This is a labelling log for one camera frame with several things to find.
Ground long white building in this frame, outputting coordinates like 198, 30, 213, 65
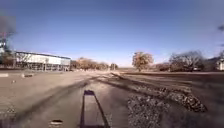
14, 50, 72, 72

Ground dark bare tree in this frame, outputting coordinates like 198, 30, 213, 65
0, 15, 16, 68

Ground group of bare trees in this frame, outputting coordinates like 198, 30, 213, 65
168, 50, 205, 73

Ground pale house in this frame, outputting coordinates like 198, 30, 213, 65
203, 56, 224, 72

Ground strip of fallen leaves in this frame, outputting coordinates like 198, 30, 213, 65
125, 84, 208, 128

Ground robot's own part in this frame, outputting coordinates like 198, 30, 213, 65
49, 118, 64, 128

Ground orange-leaved tree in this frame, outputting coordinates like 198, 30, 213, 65
131, 51, 155, 72

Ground grey-brown asphalt road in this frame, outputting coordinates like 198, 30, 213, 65
0, 70, 224, 128

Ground row of brown trees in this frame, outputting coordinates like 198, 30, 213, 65
70, 57, 120, 71

